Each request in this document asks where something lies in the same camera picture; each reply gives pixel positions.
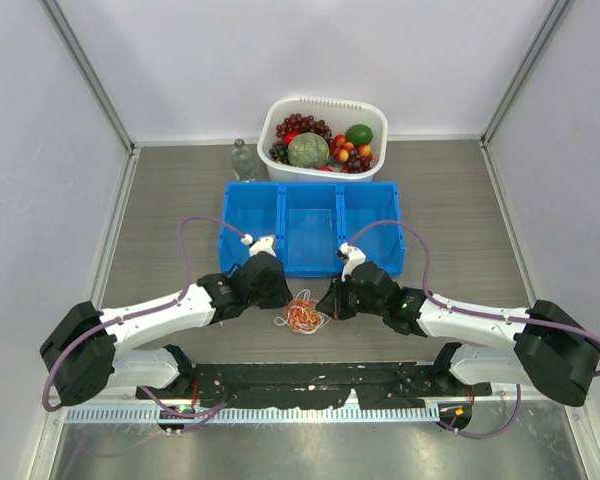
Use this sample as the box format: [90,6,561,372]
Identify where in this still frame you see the dark grape bunch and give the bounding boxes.
[269,141,290,165]

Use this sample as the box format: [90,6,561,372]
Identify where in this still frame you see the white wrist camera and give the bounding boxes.
[336,242,366,282]
[241,234,276,257]

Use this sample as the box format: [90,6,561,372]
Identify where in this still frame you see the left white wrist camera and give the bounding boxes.
[241,234,276,257]

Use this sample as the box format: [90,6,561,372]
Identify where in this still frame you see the green mango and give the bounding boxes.
[345,124,374,147]

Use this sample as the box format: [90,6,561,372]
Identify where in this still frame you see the red yellow peaches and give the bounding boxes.
[330,134,373,174]

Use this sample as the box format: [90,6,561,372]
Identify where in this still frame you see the white cable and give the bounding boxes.
[273,288,331,335]

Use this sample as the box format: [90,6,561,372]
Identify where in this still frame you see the white plastic basket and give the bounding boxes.
[257,96,388,182]

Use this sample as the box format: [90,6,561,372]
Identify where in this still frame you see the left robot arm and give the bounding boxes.
[40,252,292,412]

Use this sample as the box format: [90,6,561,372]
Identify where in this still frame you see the red grape bunch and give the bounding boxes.
[275,113,333,141]

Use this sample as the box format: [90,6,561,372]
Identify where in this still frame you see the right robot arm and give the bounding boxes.
[316,262,600,407]

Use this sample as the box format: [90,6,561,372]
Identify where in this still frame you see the left blue bin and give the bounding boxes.
[217,182,279,271]

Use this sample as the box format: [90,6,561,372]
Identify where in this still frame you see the green melon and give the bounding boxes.
[288,133,330,169]

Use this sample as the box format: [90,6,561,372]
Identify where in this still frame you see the right blue bin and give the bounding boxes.
[339,182,406,277]

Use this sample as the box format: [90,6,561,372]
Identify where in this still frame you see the aluminium frame rail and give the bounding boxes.
[53,363,149,406]

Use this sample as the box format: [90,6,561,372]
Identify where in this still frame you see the white slotted cable duct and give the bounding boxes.
[65,403,440,425]

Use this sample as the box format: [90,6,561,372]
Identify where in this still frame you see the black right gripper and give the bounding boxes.
[317,271,386,320]

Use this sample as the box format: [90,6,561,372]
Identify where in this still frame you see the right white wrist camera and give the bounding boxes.
[336,242,366,282]

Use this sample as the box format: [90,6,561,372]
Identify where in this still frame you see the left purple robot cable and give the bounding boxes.
[40,215,254,434]

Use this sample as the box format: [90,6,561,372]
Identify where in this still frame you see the clear glass bottle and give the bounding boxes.
[231,138,258,182]

